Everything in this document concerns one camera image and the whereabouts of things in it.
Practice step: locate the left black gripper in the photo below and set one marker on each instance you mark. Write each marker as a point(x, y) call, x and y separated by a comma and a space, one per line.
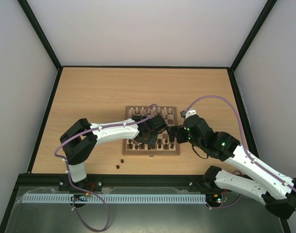
point(152, 141)

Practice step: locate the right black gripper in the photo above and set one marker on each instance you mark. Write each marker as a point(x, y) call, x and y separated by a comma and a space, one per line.
point(176, 133)

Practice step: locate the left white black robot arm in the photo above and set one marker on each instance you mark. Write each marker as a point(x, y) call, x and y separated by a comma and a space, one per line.
point(81, 138)

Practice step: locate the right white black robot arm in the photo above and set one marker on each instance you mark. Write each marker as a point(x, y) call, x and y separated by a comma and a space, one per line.
point(277, 192)

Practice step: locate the wooden chess board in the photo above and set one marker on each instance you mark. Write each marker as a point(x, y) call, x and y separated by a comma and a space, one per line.
point(162, 146)

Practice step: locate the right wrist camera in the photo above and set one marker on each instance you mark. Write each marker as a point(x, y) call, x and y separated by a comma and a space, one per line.
point(187, 113)

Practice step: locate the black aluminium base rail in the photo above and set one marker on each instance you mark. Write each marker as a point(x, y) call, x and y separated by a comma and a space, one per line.
point(97, 182)

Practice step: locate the white slotted cable duct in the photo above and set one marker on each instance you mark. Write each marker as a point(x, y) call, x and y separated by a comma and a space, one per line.
point(117, 198)

